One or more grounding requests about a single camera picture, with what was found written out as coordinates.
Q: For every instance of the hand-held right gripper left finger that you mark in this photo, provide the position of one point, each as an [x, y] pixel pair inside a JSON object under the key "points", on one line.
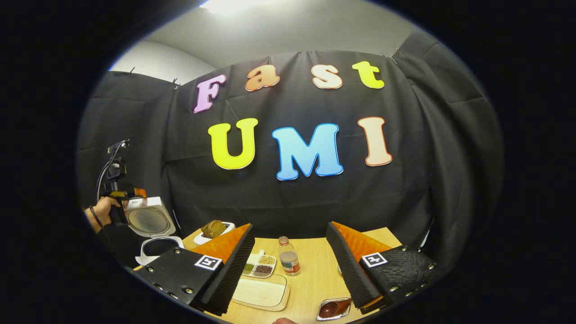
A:
{"points": [[225, 279]]}

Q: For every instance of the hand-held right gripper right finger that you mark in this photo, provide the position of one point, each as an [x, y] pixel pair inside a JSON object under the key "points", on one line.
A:
{"points": [[351, 274]]}

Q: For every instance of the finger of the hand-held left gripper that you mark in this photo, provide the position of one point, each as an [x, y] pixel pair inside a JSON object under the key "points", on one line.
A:
{"points": [[137, 193]]}

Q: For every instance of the white rice cooker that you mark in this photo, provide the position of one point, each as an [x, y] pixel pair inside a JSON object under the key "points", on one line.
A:
{"points": [[150, 220]]}

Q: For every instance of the clear tray of white rice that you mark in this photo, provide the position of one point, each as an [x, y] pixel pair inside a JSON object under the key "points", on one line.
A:
{"points": [[261, 292]]}

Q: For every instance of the wooden spoon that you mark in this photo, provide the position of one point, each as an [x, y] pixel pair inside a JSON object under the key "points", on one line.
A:
{"points": [[333, 309]]}

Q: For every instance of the white divided dish of grains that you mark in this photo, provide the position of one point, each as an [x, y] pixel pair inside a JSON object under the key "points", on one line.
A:
{"points": [[260, 265]]}

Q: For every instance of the brown bread slice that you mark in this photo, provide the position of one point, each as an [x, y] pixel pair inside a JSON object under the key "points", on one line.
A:
{"points": [[219, 226], [208, 231]]}

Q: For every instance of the white toaster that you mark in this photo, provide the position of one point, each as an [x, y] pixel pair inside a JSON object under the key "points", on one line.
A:
{"points": [[227, 227]]}

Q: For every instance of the clear plastic bottle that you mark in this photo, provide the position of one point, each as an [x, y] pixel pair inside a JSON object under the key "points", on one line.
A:
{"points": [[289, 260]]}

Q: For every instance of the black backdrop cloth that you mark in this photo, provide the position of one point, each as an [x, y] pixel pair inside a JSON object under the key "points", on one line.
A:
{"points": [[405, 180]]}

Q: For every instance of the ceiling light panel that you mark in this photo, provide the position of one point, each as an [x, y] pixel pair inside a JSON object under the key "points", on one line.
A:
{"points": [[243, 5]]}

